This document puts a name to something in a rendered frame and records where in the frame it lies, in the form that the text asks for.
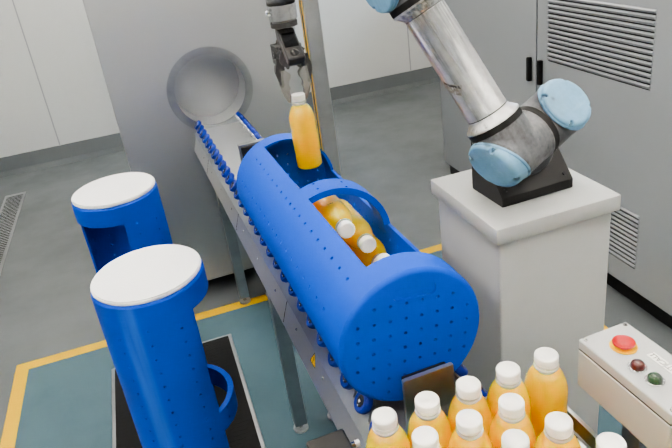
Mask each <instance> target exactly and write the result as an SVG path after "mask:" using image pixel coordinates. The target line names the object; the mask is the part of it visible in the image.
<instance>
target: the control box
mask: <svg viewBox="0 0 672 448"><path fill-rule="evenodd" d="M616 335H627V336H630V337H632V338H633V339H634V340H635V341H636V346H635V347H634V348H633V349H630V350H622V349H619V348H617V347H615V346H614V345H613V343H612V338H613V337H614V336H616ZM652 352H653V353H654V354H655V355H653V353H652ZM650 355H652V356H650ZM656 355H657V356H658V357H659V359H660V360H661V361H656V360H657V359H658V357H657V356H656ZM655 357H656V358H655ZM633 359H641V360H642V361H644V362H645V369H644V370H641V371H638V370H634V369H633V368H631V366H630V362H631V360H633ZM659 359H658V360H659ZM664 361H665V362H666V365H662V364H665V362H664ZM659 362H660V363H661V364H660V363H659ZM671 366H672V355H671V354H670V353H668V352H667V351H665V350H664V349H663V348H661V347H660V346H658V345H657V344H656V343H654V342H653V341H651V340H650V339H649V338H647V337H646V336H645V335H643V334H642V333H640V332H639V331H638V330H636V329H635V328H633V327H632V326H631V325H629V324H628V323H626V322H624V323H622V324H619V325H616V326H614V327H611V328H608V329H606V330H603V331H600V332H598V333H595V334H592V335H590V336H587V337H584V338H582V339H580V340H579V359H578V382H577V383H578V385H579V386H580V387H581V388H582V389H583V390H584V391H586V392H587V393H588V394H589V395H590V396H591V397H592V398H593V399H594V400H595V401H597V402H598V403H599V404H600V405H601V406H602V407H603V408H604V409H605V410H606V411H608V412H609V413H610V414H611V415H612V416H613V417H614V418H615V419H616V420H617V421H619V422H620V423H621V424H622V425H623V426H624V427H625V428H626V429H627V430H628V431H630V432H631V433H632V434H633V435H634V436H635V437H636V438H637V439H638V440H639V441H640V442H642V443H643V444H644V445H645V446H646V447H647V448H672V367H671ZM666 367H667V368H668V367H670V368H668V369H669V370H668V369H667V368H666ZM670 370H671V371H670ZM650 372H658V373H659V374H661V375H662V377H663V382H662V383H661V384H653V383H650V382H649V381H648V380H647V375H648V373H650Z"/></svg>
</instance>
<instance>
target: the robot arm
mask: <svg viewBox="0 0 672 448"><path fill-rule="evenodd" d="M265 1H266V6H267V9H268V10H267V11H265V13H266V14H268V17H269V21H270V22H271V23H270V25H271V29H275V33H276V38H277V40H276V43H275V44H270V47H271V53H272V58H273V63H274V64H275V66H274V72H275V75H276V77H277V80H278V82H279V85H280V88H281V91H282V93H283V95H284V97H285V99H286V100H287V101H288V102H289V103H291V97H292V96H291V94H290V89H291V88H290V86H289V81H290V79H291V75H290V73H288V72H287V71H285V68H284V67H286V69H289V68H290V67H291V66H298V67H299V69H298V71H297V73H298V75H299V76H300V78H301V80H302V83H301V84H302V86H303V92H304V93H305V97H306V98H305V99H307V98H308V95H309V92H310V86H311V78H312V64H311V61H310V59H309V57H308V53H307V52H306V53H305V52H304V49H305V48H304V47H302V46H301V42H299V40H298V38H297V35H296V33H295V31H294V28H293V26H296V25H298V22H297V19H296V18H297V17H298V15H297V9H296V3H295V0H265ZM366 1H367V3H368V4H369V5H370V6H371V7H372V8H373V9H375V10H376V11H377V12H379V13H389V14H390V15H391V17H392V18H393V20H394V21H399V22H403V23H405V24H406V25H407V27H408V29H409V30H410V32H411V33H412V35H413V37H414V38H415V40H416V41H417V43H418V44H419V46H420V48H421V49H422V51H423V52H424V54H425V55H426V57H427V59H428V60H429V62H430V63H431V65H432V66H433V68H434V70H435V71H436V73H437V74H438V76H439V78H440V79H441V81H442V82H443V84H444V85H445V87H446V89H447V90H448V92H449V93H450V95H451V96H452V98H453V100H454V101H455V103H456V104H457V106H458V107H459V109H460V111H461V112H462V114H463V115H464V117H465V119H466V120H467V122H468V123H469V128H468V132H467V136H468V138H469V139H470V141H471V142H472V144H473V145H472V146H471V147H470V150H469V153H468V155H469V160H470V163H471V165H472V166H473V168H474V169H475V170H476V171H477V173H478V174H480V175H481V176H482V177H483V178H484V179H486V180H487V181H489V182H491V183H493V184H495V185H498V186H502V187H512V186H515V185H517V184H518V183H519V182H521V181H522V180H523V179H524V178H527V177H528V176H530V175H534V174H536V173H538V172H540V171H541V170H542V169H544V168H545V167H546V166H547V165H548V164H549V162H550V161H551V159H552V157H553V154H554V151H555V150H556V149H557V148H559V147H560V146H561V145H562V144H563V143H564V142H565V141H566V140H567V139H568V138H570V137H571V136H572V135H573V134H574V133H575V132H577V131H578V130H580V129H582V128H583V127H584V126H585V124H586V123H587V122H588V120H589V118H590V116H591V107H590V102H589V99H588V97H587V96H586V94H585V93H584V91H583V90H582V89H581V88H580V87H578V86H577V85H576V84H574V83H572V82H570V81H568V80H563V79H552V80H549V81H548V82H546V83H545V84H543V85H541V86H540V88H539V89H538V91H537V92H536V93H535V94H534V95H533V96H532V97H531V98H529V99H528V100H527V101H526V102H525V103H523V104H522V105H521V106H520V107H519V105H518V104H517V103H512V102H508V101H506V99H505V97H504V96H503V94H502V93H501V91H500V89H499V88H498V86H497V85H496V83H495V81H494V80H493V78H492V76H491V75H490V73H489V72H488V70H487V68H486V67H485V65H484V64H483V62H482V60H481V59H480V57H479V55H478V54H477V52H476V51H475V49H474V47H473V46H472V44H471V42H470V41H469V39H468V38H467V36H466V34H465V33H464V31H463V30H462V28H461V26H460V25H459V23H458V21H457V20H456V18H455V17H454V15H453V13H452V12H451V10H450V8H449V7H448V5H447V4H446V2H445V0H366ZM273 55H274V56H273Z"/></svg>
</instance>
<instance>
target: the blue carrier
mask: <svg viewBox="0 0 672 448"><path fill-rule="evenodd" d="M320 151H321V156H322V164H321V165H320V166H319V167H316V168H314V169H307V170H305V169H300V168H299V167H298V166H297V161H296V154H295V150H294V145H293V139H292V134H291V133H282V134H276V135H272V136H269V137H267V138H265V139H263V140H261V141H260V142H258V143H257V144H255V145H254V146H253V147H252V148H251V149H250V150H249V151H248V152H247V154H246V155H245V156H244V158H243V160H242V162H241V164H240V166H239V169H238V173H237V181H236V184H237V192H238V195H239V198H240V200H241V202H242V204H243V206H244V208H245V209H246V211H247V213H248V214H249V216H250V218H251V219H252V221H253V223H254V225H255V226H256V228H257V230H258V231H259V233H260V235H261V236H262V238H263V240H264V242H265V243H266V245H267V247H268V248H269V250H270V252H271V253H272V255H273V257H274V259H275V260H276V262H277V264H278V265H279V267H280V269H281V270H282V272H283V274H284V276H285V277H286V279H287V281H288V282H289V284H290V286H291V287H292V289H293V291H294V292H295V294H296V296H297V298H298V299H299V301H300V303H301V304H302V306H303V308H304V309H305V311H306V313H307V315H308V316H309V318H310V320H311V321H312V323H313V325H314V326H315V328H316V330H317V332H318V333H319V335H320V337H321V338H322V340H323V342H324V343H325V345H326V347H327V349H328V350H329V352H330V354H331V355H332V357H333V359H334V360H335V362H336V364H337V366H338V367H339V369H340V371H341V372H342V374H343V376H344V377H345V379H346V380H347V382H348V383H349V384H350V385H351V386H352V387H353V388H354V389H355V390H356V391H357V392H359V393H360V394H362V395H364V396H366V397H369V398H372V399H375V400H380V401H401V400H403V392H402V382H401V380H402V378H401V377H402V376H404V375H407V374H410V373H412V372H415V371H418V370H421V369H423V368H426V367H429V366H432V365H435V364H437V363H440V362H443V361H444V362H445V363H448V362H452V363H453V367H454V372H455V371H456V370H457V368H458V367H459V366H460V365H461V364H462V362H463V361H464V359H465V358H466V356H467V355H468V353H469V351H470V350H471V347H472V345H473V343H474V341H475V338H476V335H477V331H478V326H479V306H478V301H477V298H476V295H475V293H474V291H473V289H472V288H471V286H470V285H469V283H468V282H467V281H466V280H465V279H464V278H463V277H462V276H461V275H460V274H459V273H457V272H456V271H455V270H454V269H453V268H452V267H451V266H450V265H449V264H447V263H446V262H445V261H444V260H442V259H440V258H438V257H436V256H434V255H431V254H428V253H423V252H420V251H419V250H418V249H417V248H416V247H415V246H414V245H413V244H412V243H411V242H410V241H408V240H407V239H406V238H405V237H404V236H403V235H402V234H401V233H400V232H399V231H398V230H397V229H396V228H395V227H394V226H393V225H392V224H390V220H389V217H388V215H387V212H386V211H385V209H384V207H383V206H382V205H381V203H380V202H379V201H378V200H377V199H376V198H375V197H373V196H372V195H371V194H370V193H369V192H368V191H367V190H366V189H364V188H363V187H362V186H360V185H359V184H357V183H355V182H352V181H349V180H345V179H343V178H342V177H341V176H340V175H338V174H337V173H336V172H335V171H334V170H333V167H332V164H331V162H330V160H329V158H328V156H327V155H326V154H325V153H324V152H323V150H321V149H320ZM287 153H288V154H287ZM276 155H277V156H276ZM287 163H288V164H287ZM298 181H299V182H298ZM295 183H296V184H297V185H298V186H299V188H300V189H299V188H298V186H297V185H296V184H295ZM332 195H336V196H337V197H338V198H339V199H344V200H346V201H347V202H348V203H349V204H350V205H351V206H352V207H353V208H354V209H355V210H356V211H357V212H358V213H359V214H360V215H361V216H362V217H363V218H364V219H365V220H366V221H367V222H368V223H369V224H370V226H371V228H372V231H373V234H374V235H375V236H376V237H377V238H378V239H379V240H380V241H381V242H382V243H383V245H384V246H385V248H386V252H387V254H389V255H390V256H387V257H384V258H382V259H380V260H378V261H376V262H374V263H372V264H370V265H369V266H367V267H366V266H365V265H364V264H363V263H362V262H361V261H360V259H359V258H358V257H357V256H356V255H355V254H354V252H353V251H352V250H351V249H350V248H349V246H348V245H347V244H346V243H345V242H344V241H343V239H342V238H341V237H340V236H339V235H338V233H337V232H336V231H335V230H334V229H333V228H332V226H331V225H330V224H329V223H328V222H327V221H326V219H325V218H324V217H323V216H322V215H321V213H320V212H319V211H318V210H317V209H316V208H315V206H314V205H313V203H314V202H316V201H318V200H320V199H322V198H325V197H328V196H332ZM366 200H367V201H368V202H367V201H366Z"/></svg>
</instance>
